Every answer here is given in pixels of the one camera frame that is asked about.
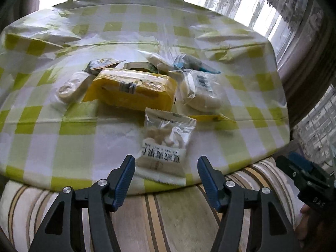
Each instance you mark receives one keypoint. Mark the person's right hand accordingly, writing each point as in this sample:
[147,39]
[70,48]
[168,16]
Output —
[304,225]

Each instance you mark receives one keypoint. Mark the grey drape curtain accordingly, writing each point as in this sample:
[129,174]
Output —
[26,0]
[309,65]

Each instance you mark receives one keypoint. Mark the large yellow cake packet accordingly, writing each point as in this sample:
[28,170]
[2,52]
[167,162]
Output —
[131,92]

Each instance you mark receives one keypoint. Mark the silver snack packet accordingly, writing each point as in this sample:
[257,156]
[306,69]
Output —
[102,65]

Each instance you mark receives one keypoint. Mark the green tan snack packet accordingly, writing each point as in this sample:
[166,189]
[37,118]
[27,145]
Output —
[139,65]

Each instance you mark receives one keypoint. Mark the white round cake packet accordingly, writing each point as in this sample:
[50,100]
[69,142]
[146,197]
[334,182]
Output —
[71,89]

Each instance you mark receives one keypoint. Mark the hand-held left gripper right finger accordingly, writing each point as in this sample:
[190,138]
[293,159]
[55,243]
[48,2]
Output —
[208,181]

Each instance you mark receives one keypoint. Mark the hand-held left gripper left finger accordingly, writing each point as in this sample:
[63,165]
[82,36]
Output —
[124,183]

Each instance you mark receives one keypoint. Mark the white cake barcode packet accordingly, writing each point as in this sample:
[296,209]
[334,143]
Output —
[199,94]

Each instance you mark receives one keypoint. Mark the green checked plastic tablecloth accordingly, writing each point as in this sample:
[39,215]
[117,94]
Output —
[65,136]

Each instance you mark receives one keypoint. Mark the blue snack packet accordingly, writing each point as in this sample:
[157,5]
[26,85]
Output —
[194,63]

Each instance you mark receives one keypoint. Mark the clear packet with white snack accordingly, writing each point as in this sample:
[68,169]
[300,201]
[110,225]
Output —
[157,59]

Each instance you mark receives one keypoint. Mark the clear white nut packet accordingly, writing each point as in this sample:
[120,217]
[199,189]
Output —
[162,147]

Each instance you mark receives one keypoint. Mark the striped beige towel cushion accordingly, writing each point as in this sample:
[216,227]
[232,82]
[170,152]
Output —
[168,228]

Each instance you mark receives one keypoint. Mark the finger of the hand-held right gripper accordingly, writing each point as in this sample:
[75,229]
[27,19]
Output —
[302,161]
[291,172]

